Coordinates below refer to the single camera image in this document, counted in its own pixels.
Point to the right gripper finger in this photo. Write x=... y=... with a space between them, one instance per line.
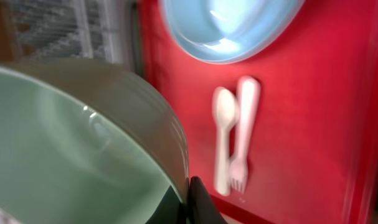
x=201 y=207

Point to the green bowl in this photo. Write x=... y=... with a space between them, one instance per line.
x=86 y=141

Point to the grey dishwasher rack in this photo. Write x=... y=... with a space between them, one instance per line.
x=44 y=29

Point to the white plastic spoon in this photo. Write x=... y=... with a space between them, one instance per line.
x=225 y=111

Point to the red serving tray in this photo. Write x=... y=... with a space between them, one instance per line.
x=313 y=156

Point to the white plastic fork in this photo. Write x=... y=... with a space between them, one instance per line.
x=248 y=94

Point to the light blue plate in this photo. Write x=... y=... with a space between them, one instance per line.
x=227 y=31

